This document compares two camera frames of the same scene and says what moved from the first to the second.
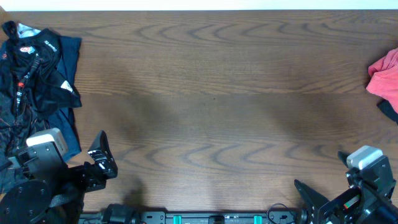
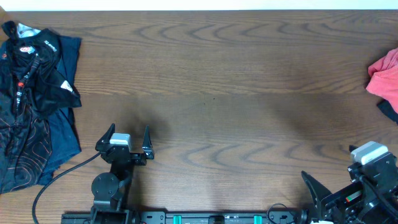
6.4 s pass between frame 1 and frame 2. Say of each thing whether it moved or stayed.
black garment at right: stayed
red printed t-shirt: stayed
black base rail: stayed
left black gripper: moved
